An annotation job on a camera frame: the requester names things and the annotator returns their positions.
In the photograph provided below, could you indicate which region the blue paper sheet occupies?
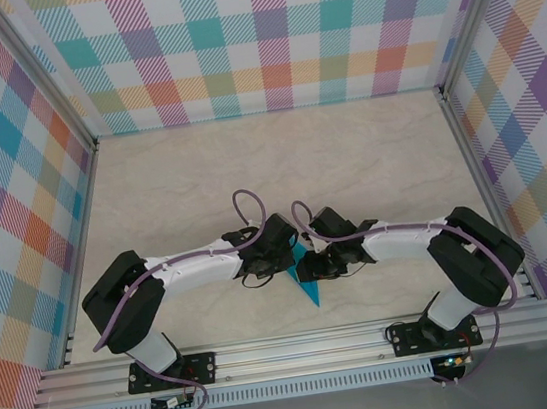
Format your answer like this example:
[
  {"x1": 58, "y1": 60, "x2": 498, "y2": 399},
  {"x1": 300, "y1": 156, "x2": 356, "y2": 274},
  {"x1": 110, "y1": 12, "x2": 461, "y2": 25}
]
[{"x1": 278, "y1": 237, "x2": 325, "y2": 314}]

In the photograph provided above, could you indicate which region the circuit board with green LED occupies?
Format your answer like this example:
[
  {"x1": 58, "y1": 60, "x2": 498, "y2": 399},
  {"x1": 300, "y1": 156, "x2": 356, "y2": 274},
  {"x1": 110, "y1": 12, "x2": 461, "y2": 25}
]
[{"x1": 437, "y1": 352, "x2": 471, "y2": 371}]

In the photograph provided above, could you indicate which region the small black circuit board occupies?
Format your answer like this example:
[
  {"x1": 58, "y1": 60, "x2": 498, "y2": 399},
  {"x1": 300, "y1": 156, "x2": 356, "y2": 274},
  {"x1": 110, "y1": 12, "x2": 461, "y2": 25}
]
[{"x1": 149, "y1": 391, "x2": 196, "y2": 409}]

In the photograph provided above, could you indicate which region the thin black camera cable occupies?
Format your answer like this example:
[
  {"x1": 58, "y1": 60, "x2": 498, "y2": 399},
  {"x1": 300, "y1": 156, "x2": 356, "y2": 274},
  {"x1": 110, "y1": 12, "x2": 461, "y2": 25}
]
[
  {"x1": 334, "y1": 261, "x2": 371, "y2": 282},
  {"x1": 238, "y1": 268, "x2": 276, "y2": 291}
]

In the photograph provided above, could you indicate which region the purple cable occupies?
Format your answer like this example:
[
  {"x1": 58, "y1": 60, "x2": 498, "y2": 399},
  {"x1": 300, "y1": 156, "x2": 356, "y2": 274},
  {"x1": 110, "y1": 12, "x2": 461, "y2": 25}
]
[
  {"x1": 74, "y1": 186, "x2": 292, "y2": 409},
  {"x1": 289, "y1": 172, "x2": 532, "y2": 406}
]

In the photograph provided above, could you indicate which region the long aluminium base rail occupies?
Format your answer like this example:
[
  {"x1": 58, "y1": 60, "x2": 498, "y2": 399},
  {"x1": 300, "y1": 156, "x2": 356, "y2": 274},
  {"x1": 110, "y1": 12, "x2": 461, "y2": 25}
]
[{"x1": 26, "y1": 297, "x2": 547, "y2": 409}]

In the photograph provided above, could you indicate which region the thin black looped wire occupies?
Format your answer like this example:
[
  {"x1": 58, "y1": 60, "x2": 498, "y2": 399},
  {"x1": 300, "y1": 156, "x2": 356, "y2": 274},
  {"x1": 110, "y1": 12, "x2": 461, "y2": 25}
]
[{"x1": 381, "y1": 314, "x2": 417, "y2": 347}]

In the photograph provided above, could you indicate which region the slotted aluminium cable strip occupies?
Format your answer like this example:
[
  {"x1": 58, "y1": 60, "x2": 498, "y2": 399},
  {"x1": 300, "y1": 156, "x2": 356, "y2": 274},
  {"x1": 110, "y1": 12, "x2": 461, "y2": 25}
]
[{"x1": 80, "y1": 362, "x2": 437, "y2": 409}]

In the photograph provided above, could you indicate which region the aluminium side rail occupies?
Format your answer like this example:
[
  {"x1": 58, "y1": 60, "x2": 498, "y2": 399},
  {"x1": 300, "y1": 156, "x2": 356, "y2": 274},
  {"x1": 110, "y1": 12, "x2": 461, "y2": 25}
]
[
  {"x1": 29, "y1": 141, "x2": 128, "y2": 370},
  {"x1": 436, "y1": 81, "x2": 541, "y2": 311}
]

